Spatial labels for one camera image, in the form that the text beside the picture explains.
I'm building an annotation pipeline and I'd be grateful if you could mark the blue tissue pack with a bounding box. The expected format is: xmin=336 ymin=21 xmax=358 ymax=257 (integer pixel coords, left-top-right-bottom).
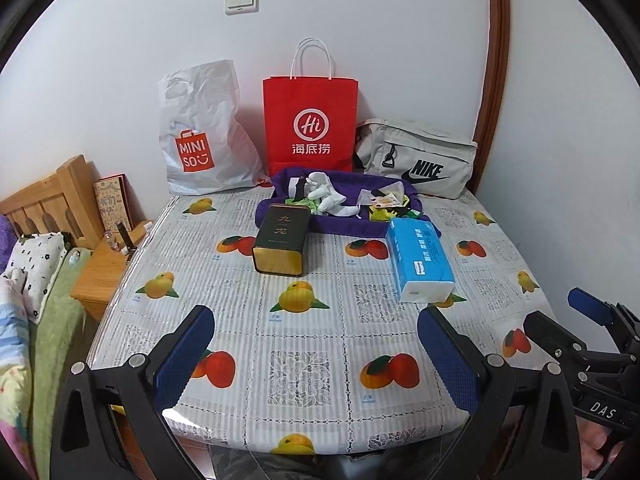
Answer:
xmin=385 ymin=217 xmax=456 ymax=304

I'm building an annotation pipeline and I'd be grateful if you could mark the white floral pillow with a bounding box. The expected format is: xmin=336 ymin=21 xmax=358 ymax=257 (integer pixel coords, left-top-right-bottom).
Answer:
xmin=5 ymin=231 xmax=71 ymax=323

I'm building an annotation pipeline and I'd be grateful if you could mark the wooden bed headboard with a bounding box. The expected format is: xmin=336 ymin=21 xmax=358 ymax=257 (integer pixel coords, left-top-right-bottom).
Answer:
xmin=0 ymin=155 xmax=106 ymax=248

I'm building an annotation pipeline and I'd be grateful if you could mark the pale green blanket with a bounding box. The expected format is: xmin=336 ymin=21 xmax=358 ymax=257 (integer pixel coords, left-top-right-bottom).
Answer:
xmin=27 ymin=247 xmax=101 ymax=480

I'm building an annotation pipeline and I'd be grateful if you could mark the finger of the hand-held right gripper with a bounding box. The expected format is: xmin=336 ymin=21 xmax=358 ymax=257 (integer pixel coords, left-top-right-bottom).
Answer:
xmin=567 ymin=287 xmax=640 ymax=346
xmin=522 ymin=311 xmax=601 ymax=366

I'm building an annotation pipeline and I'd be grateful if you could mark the person's right hand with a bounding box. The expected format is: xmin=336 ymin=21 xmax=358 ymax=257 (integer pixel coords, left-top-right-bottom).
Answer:
xmin=575 ymin=417 xmax=631 ymax=480

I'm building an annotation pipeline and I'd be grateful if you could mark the brown wooden door frame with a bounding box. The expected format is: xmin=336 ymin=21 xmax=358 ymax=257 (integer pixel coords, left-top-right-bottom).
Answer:
xmin=472 ymin=0 xmax=511 ymax=196

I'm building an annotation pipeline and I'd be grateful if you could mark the patterned notebook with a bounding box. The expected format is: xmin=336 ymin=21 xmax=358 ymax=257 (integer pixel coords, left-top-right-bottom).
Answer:
xmin=94 ymin=174 xmax=133 ymax=233

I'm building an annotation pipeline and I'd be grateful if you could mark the purple towel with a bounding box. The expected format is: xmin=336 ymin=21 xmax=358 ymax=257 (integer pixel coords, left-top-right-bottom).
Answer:
xmin=255 ymin=169 xmax=443 ymax=238

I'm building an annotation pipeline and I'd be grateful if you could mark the dark green tea tin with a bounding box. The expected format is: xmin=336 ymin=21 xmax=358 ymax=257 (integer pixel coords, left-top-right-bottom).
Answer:
xmin=252 ymin=203 xmax=310 ymax=277

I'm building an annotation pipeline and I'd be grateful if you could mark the wooden nightstand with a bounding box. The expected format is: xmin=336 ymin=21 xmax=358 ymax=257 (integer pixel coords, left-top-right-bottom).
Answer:
xmin=70 ymin=220 xmax=156 ymax=321

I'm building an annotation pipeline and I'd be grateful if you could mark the small dark stick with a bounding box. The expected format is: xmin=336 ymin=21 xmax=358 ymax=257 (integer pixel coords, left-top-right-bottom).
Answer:
xmin=116 ymin=221 xmax=136 ymax=256

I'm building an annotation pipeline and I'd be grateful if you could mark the red paper bag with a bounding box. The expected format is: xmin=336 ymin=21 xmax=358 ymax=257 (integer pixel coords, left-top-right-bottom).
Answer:
xmin=262 ymin=38 xmax=360 ymax=176

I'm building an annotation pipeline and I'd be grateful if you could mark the colourful printed quilt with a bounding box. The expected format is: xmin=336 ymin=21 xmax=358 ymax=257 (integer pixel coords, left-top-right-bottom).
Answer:
xmin=0 ymin=267 xmax=38 ymax=480

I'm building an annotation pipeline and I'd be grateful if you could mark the white plastic shopping bag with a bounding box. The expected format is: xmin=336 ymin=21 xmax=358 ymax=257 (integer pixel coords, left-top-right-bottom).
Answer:
xmin=157 ymin=59 xmax=266 ymax=196

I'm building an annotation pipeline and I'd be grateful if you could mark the fruit print tablecloth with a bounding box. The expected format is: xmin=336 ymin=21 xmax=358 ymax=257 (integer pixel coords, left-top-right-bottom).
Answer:
xmin=86 ymin=185 xmax=543 ymax=468

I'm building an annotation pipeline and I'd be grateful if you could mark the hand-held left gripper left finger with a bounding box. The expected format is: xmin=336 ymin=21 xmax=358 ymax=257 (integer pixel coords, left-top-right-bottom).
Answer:
xmin=50 ymin=304 xmax=216 ymax=480

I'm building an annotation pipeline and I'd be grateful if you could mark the grey waist bag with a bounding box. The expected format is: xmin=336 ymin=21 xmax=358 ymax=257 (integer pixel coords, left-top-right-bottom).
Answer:
xmin=354 ymin=117 xmax=478 ymax=200

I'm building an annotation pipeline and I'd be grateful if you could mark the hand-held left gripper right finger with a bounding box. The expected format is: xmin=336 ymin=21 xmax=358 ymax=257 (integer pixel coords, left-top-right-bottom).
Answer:
xmin=417 ymin=305 xmax=583 ymax=480

